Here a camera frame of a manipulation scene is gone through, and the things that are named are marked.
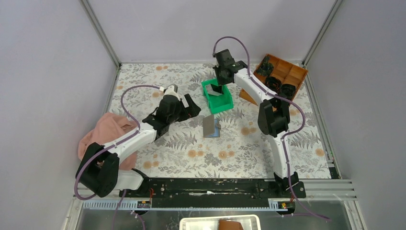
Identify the green plastic bin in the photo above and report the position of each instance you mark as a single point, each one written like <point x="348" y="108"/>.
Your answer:
<point x="218" y="103"/>

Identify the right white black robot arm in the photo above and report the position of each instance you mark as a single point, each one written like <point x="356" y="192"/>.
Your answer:
<point x="273" y="120"/>

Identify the black rosette middle left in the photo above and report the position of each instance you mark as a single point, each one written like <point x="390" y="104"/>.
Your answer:
<point x="273" y="83"/>

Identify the black rosette middle right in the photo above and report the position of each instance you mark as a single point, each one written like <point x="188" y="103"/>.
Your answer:
<point x="288" y="90"/>

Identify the floral patterned table mat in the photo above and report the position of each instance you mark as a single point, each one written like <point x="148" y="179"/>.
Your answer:
<point x="242" y="151"/>

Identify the white plastic basket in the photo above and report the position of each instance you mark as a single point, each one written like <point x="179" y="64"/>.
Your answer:
<point x="249" y="222"/>

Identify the black rosette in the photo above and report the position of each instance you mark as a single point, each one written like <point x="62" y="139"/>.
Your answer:
<point x="288" y="90"/>
<point x="273" y="83"/>

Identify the grey blue card holder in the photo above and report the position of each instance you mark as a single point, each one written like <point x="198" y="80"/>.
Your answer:
<point x="211" y="127"/>

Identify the grey credit cards stack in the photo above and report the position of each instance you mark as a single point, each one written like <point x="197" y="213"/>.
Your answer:
<point x="214" y="90"/>

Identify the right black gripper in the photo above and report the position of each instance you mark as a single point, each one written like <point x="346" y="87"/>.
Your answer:
<point x="220" y="82"/>

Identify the aluminium rail frame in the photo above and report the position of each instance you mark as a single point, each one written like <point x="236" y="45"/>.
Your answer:
<point x="316" y="190"/>

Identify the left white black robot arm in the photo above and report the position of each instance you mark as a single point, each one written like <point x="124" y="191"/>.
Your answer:
<point x="99" y="168"/>

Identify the brown wooden compartment tray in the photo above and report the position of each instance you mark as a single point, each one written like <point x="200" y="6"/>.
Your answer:
<point x="286" y="72"/>

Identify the brown object in basket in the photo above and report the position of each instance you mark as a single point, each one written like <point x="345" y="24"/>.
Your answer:
<point x="229" y="225"/>

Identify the black mounting base plate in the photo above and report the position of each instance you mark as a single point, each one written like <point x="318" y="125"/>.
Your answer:
<point x="213" y="193"/>

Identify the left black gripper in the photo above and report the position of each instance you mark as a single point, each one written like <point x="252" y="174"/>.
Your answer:
<point x="192" y="110"/>

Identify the dark green rosette top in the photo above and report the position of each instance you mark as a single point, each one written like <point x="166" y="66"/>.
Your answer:
<point x="265" y="68"/>

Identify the pink cloth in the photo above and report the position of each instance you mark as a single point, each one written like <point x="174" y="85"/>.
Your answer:
<point x="109" y="127"/>

